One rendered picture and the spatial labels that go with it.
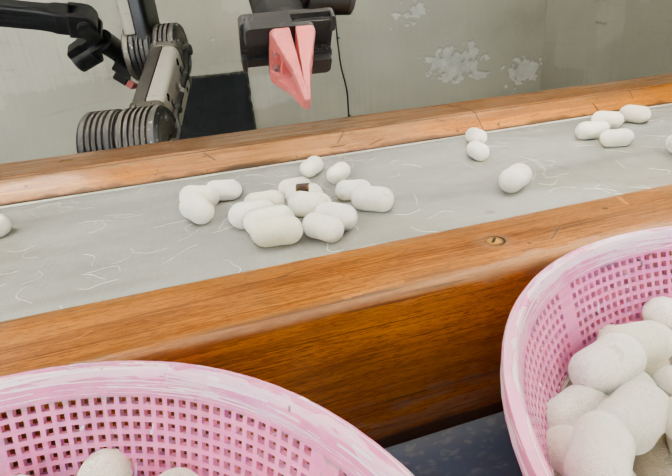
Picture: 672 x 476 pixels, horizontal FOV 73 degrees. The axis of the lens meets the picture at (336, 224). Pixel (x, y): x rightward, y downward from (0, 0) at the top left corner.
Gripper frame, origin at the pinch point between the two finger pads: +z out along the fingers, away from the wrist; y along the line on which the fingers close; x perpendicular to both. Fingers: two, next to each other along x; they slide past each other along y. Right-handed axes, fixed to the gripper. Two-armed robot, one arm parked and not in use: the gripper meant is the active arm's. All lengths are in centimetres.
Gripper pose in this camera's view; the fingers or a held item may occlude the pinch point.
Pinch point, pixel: (305, 98)
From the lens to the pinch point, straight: 48.2
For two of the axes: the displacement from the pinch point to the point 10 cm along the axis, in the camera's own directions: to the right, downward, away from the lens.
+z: 2.7, 8.6, -4.3
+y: 9.6, -1.8, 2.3
